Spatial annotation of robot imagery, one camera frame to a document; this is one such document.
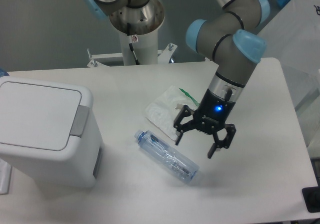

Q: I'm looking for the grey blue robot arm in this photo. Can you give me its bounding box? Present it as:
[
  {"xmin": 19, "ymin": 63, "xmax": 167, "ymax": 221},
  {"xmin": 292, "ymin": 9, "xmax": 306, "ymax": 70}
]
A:
[{"xmin": 84, "ymin": 0, "xmax": 270, "ymax": 157}]

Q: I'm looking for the white pedestal base frame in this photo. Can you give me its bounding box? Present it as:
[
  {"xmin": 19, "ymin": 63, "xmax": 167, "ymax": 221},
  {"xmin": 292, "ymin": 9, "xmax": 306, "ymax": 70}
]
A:
[{"xmin": 87, "ymin": 43, "xmax": 178, "ymax": 68}]

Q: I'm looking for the white push-lid trash can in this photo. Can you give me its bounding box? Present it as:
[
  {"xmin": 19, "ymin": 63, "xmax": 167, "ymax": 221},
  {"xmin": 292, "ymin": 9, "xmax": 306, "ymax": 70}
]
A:
[{"xmin": 0, "ymin": 76, "xmax": 104, "ymax": 188}]

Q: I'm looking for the black device at corner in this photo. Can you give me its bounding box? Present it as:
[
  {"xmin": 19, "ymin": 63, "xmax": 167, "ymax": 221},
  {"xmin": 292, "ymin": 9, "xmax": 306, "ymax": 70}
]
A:
[{"xmin": 302, "ymin": 186, "xmax": 320, "ymax": 213}]

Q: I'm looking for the white green plastic wrapper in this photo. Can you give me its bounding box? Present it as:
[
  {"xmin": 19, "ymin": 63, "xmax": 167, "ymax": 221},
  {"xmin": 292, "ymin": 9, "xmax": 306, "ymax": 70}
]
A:
[{"xmin": 145, "ymin": 86, "xmax": 200, "ymax": 141}]

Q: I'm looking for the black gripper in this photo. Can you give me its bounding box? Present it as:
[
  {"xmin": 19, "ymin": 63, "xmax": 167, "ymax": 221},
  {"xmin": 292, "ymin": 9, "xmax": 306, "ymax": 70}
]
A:
[{"xmin": 173, "ymin": 88, "xmax": 237, "ymax": 159}]

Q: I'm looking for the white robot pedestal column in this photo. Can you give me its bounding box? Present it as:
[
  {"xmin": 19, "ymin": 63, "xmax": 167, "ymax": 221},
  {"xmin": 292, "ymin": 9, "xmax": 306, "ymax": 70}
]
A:
[{"xmin": 109, "ymin": 0, "xmax": 166, "ymax": 66}]

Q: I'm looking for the black pedestal cable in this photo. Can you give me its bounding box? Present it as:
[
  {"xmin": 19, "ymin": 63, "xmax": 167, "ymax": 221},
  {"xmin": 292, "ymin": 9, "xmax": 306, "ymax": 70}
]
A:
[{"xmin": 126, "ymin": 23, "xmax": 140, "ymax": 66}]

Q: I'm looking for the clear plastic water bottle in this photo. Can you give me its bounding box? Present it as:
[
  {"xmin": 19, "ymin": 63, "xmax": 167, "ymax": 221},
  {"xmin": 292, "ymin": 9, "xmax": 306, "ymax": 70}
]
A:
[{"xmin": 134, "ymin": 130, "xmax": 200, "ymax": 185}]

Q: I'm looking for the white cabinet at right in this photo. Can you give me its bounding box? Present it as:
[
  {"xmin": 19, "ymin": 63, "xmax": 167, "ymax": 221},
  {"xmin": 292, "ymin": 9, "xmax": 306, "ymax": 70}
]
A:
[{"xmin": 259, "ymin": 0, "xmax": 320, "ymax": 155}]

